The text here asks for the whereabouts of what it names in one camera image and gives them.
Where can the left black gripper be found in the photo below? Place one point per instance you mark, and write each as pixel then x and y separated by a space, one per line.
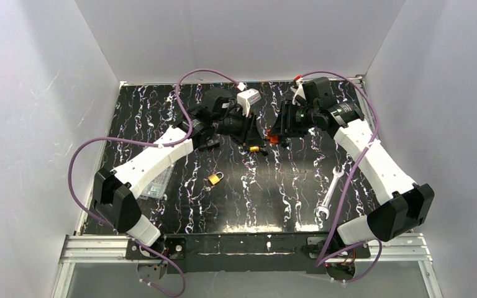
pixel 248 127

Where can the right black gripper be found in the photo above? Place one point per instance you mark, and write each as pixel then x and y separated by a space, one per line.
pixel 283 119

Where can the orange padlock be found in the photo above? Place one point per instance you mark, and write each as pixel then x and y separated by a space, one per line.
pixel 276 140

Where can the black padlock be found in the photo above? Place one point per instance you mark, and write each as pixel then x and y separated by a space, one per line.
pixel 209 145

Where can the small brass padlock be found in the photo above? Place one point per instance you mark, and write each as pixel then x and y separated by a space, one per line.
pixel 213 180

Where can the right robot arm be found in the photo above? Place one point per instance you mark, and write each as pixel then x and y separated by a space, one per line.
pixel 403 203

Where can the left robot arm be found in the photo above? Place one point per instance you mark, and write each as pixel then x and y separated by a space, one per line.
pixel 115 191

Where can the silver open-end wrench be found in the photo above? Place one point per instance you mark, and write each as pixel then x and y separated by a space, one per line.
pixel 323 207

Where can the clear plastic screw box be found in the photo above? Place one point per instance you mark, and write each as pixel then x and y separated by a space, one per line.
pixel 157 187

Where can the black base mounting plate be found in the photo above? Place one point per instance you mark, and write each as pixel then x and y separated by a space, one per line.
pixel 242 252

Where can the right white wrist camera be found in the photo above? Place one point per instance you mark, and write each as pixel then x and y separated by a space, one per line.
pixel 299 98

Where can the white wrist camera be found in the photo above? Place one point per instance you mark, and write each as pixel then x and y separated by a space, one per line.
pixel 246 98
pixel 299 98

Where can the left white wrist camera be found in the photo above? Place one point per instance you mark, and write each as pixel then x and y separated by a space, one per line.
pixel 246 98

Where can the aluminium frame rail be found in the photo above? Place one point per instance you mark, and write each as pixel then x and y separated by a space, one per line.
pixel 86 249

